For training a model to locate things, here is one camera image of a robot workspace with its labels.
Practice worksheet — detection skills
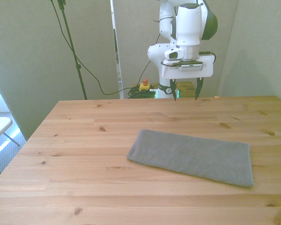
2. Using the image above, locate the grey terry towel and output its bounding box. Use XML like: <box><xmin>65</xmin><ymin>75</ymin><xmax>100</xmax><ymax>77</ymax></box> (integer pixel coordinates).
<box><xmin>126</xmin><ymin>129</ymin><xmax>255</xmax><ymax>188</ymax></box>

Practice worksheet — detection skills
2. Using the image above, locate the yellow emergency stop box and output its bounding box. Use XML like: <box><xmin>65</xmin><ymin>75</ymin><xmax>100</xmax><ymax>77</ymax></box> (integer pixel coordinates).
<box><xmin>139</xmin><ymin>79</ymin><xmax>151</xmax><ymax>92</ymax></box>

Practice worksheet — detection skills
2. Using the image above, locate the coiled black cable bundle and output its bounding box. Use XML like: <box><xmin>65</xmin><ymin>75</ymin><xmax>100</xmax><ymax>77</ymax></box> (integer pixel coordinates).
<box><xmin>127</xmin><ymin>86</ymin><xmax>158</xmax><ymax>99</ymax></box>

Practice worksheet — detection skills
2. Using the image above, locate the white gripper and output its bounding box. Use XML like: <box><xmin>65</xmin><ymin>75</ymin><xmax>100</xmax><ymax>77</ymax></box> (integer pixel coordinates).
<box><xmin>161</xmin><ymin>54</ymin><xmax>214</xmax><ymax>102</ymax></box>

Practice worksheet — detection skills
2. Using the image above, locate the black tripod stand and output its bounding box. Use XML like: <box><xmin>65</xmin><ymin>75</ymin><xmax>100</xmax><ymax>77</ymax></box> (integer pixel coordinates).
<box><xmin>57</xmin><ymin>0</ymin><xmax>88</xmax><ymax>100</ymax></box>

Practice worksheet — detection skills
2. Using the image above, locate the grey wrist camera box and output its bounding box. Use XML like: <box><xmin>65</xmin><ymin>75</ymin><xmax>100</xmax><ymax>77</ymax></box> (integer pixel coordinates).
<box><xmin>177</xmin><ymin>63</ymin><xmax>204</xmax><ymax>71</ymax></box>

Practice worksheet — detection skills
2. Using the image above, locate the black cable on stand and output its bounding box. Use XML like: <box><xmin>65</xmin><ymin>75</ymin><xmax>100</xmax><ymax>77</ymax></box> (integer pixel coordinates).
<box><xmin>48</xmin><ymin>0</ymin><xmax>141</xmax><ymax>96</ymax></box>

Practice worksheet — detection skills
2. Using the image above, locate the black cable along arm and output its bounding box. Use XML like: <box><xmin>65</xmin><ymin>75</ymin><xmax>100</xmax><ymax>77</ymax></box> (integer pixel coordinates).
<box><xmin>140</xmin><ymin>15</ymin><xmax>177</xmax><ymax>85</ymax></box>

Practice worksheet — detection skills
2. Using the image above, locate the white vertical panel edge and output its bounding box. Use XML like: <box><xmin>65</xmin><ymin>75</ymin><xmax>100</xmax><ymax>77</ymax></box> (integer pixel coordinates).
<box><xmin>110</xmin><ymin>0</ymin><xmax>125</xmax><ymax>99</ymax></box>

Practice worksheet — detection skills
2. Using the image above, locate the white folding chair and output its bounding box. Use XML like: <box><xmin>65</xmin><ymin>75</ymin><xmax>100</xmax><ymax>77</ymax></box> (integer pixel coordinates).
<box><xmin>0</xmin><ymin>116</ymin><xmax>21</xmax><ymax>179</ymax></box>

